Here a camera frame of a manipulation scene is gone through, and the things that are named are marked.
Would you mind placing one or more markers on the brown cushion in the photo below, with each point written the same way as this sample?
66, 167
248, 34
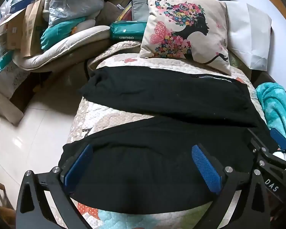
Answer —
113, 13

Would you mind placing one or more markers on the flat cardboard box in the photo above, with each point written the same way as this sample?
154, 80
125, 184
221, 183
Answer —
13, 28

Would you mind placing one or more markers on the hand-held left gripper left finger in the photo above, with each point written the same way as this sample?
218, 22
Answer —
79, 169

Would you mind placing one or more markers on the tall cardboard box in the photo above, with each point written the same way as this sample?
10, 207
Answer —
32, 28

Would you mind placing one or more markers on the teal flat packet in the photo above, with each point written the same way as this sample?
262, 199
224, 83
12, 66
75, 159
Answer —
2, 60

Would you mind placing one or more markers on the colourful striped packet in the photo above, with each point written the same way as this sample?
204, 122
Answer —
125, 14

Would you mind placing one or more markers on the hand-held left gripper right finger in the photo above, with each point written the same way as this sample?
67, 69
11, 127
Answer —
206, 169

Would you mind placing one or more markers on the blue box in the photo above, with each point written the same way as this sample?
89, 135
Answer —
22, 4

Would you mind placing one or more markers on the grey fabric bag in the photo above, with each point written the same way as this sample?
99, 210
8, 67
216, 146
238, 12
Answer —
139, 7

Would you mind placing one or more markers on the clear plastic bag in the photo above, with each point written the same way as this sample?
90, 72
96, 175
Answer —
71, 2

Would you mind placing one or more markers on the white patterned pillow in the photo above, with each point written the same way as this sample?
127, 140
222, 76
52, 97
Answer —
7, 78

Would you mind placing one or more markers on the teal fleece blanket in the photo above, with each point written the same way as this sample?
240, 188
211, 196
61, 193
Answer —
274, 100

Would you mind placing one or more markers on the wooden bed headboard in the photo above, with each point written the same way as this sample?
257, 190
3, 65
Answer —
278, 2

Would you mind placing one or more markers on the black pants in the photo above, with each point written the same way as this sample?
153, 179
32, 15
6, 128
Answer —
157, 95

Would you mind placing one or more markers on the teal cloth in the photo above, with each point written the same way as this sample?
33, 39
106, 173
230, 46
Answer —
54, 33

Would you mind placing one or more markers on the quilted heart print blanket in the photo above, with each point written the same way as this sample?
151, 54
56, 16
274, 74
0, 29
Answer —
104, 114

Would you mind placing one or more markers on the green tissue packet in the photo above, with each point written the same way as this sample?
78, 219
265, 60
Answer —
126, 29

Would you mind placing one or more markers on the beige padded cushion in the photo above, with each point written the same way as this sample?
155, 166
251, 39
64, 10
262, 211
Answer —
81, 38

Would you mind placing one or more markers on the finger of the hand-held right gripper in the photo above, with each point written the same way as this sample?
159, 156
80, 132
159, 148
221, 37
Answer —
279, 137
261, 148

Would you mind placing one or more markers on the floral silhouette print pillow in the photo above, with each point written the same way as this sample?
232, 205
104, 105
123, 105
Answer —
181, 52

